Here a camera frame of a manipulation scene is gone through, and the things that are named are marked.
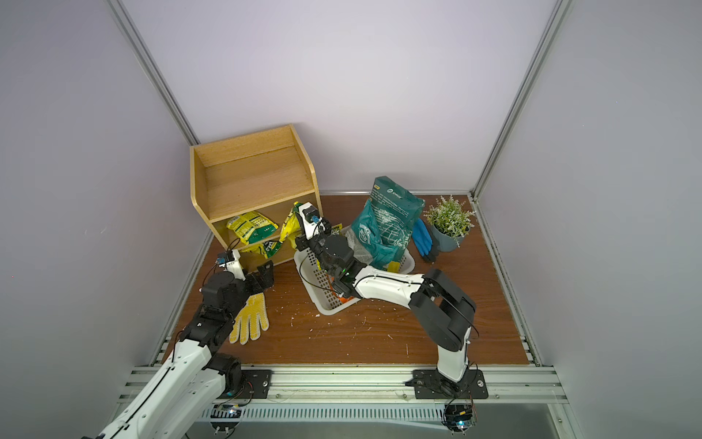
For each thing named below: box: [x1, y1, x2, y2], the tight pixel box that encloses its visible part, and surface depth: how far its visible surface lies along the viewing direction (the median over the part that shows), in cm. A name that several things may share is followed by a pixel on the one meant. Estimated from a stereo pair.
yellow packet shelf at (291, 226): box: [278, 201, 303, 249], surface depth 77 cm
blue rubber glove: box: [411, 218, 441, 264], surface depth 100 cm
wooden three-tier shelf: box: [189, 123, 324, 266], surface depth 85 cm
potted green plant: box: [423, 194, 477, 253], surface depth 92 cm
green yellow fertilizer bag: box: [351, 175, 426, 274], surface depth 85 cm
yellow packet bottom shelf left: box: [241, 239, 283, 259], surface depth 97 cm
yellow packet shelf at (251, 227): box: [226, 211, 280, 246], surface depth 87 cm
